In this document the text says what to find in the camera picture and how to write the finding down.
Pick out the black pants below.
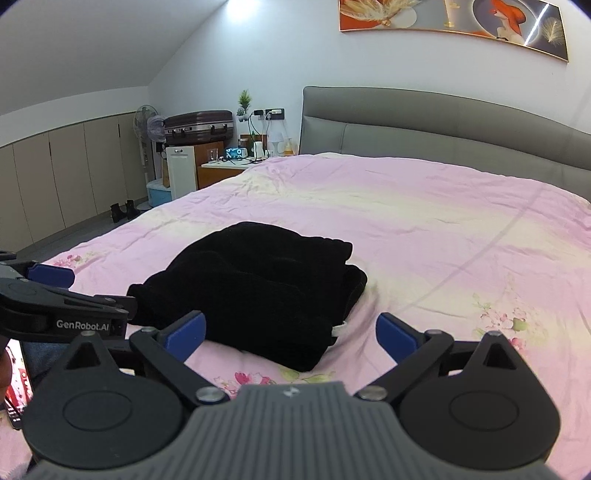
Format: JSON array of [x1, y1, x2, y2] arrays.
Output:
[[127, 222, 368, 372]]

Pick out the beige built-in wardrobe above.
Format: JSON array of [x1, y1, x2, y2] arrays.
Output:
[[1, 112, 147, 251]]

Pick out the pink floral bed cover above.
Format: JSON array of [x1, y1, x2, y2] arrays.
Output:
[[49, 154, 590, 479]]

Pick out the black shoes pair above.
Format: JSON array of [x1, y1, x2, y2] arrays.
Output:
[[110, 200, 140, 223]]

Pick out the light blue bin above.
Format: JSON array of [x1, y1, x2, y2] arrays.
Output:
[[146, 179, 172, 208]]

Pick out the wooden bedside table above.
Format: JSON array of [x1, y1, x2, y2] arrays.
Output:
[[193, 142, 259, 189]]

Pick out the white small cabinet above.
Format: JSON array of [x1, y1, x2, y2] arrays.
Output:
[[166, 146, 197, 200]]

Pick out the white standing fan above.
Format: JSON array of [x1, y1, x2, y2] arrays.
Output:
[[133, 105, 165, 182]]

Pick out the grey padded headboard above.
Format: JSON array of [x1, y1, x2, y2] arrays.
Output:
[[300, 86, 590, 199]]

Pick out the dark suitcase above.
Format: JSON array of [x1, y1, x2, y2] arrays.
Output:
[[164, 110, 235, 146]]

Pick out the small green potted plant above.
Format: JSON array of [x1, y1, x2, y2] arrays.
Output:
[[236, 89, 252, 122]]

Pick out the wall power socket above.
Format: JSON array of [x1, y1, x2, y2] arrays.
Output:
[[253, 108, 286, 121]]

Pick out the framed wall painting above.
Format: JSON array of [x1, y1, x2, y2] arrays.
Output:
[[339, 0, 569, 62]]

